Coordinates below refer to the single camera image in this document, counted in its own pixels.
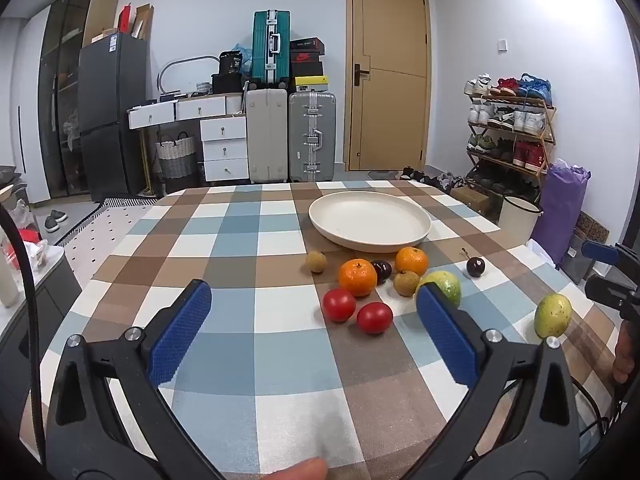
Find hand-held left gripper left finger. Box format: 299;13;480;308
45;280;226;480

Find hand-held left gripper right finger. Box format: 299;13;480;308
400;282;583;480

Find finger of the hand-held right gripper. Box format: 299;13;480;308
581;240;640;281
585;275;640;320

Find green yellow guava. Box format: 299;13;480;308
534;293;573;339
415;271;462;313

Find dark cherry with stem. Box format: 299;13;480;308
460;248;487;278

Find red tomato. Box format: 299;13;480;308
356;302;394;335
322;288;357;323

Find orange mandarin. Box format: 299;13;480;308
338;258;378;297
395;247;430;277

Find cream round plate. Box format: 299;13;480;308
308;191;432;253

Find person's right hand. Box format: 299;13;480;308
612;317;639;386

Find person's left hand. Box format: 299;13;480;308
270;456;329;480

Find brown patterned box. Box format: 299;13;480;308
575;211;611;247

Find purple bag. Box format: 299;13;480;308
530;159;592;267

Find white enamel bucket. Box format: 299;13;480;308
498;195;543;243

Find wooden shoe rack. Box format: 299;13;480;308
464;74;557;201

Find grey side cabinet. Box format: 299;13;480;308
0;245;83;411

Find rows of assorted sneakers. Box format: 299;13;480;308
464;74;553;191

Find pile of dark shoes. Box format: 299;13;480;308
400;166;466;193

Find woven laundry basket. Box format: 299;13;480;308
155;131;197;180

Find red packet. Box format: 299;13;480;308
17;227;48;271

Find white bottle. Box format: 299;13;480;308
0;237;21;308

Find white drawer desk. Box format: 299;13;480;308
126;92;250;196

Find beige suitcase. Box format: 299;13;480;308
245;88;289;184

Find wooden door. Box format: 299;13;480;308
345;0;431;172

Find dark grey fridge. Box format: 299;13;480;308
77;32;149;203

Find silver suitcase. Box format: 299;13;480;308
288;91;337;183

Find black storage box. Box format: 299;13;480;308
211;73;246;95

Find grey curved tube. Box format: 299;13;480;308
157;55;221;93

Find black bag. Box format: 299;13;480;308
218;50;244;76

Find yellow black box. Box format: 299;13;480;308
292;75;331;93

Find red black shoe box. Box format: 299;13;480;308
290;52;323;77

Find teal suitcase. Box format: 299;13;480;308
251;10;291;92

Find tall glass door cabinet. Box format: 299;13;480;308
37;0;121;200

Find brown cardboard box pieces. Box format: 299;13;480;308
132;4;155;41

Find thin black cables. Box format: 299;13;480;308
565;375;623;461

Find black cable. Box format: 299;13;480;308
0;202;48;461

